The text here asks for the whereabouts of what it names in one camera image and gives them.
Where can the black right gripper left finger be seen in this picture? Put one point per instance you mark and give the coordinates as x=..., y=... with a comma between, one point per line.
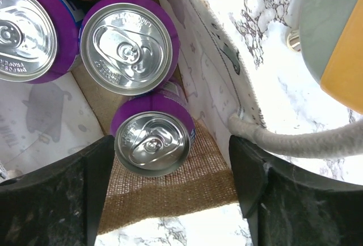
x=61, y=203

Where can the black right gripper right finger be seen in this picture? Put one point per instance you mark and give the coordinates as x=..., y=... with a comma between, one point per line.
x=287, y=205

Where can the brown canvas bag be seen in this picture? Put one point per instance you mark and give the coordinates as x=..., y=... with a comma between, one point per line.
x=233, y=58

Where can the purple soda can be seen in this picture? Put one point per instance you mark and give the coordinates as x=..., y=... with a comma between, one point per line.
x=154, y=132
x=39, y=39
x=129, y=47

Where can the purple soda can front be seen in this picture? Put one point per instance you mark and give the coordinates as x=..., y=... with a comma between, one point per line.
x=39, y=39

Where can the cream cylindrical drawer cabinet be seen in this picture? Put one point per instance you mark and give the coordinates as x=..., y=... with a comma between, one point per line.
x=330, y=37

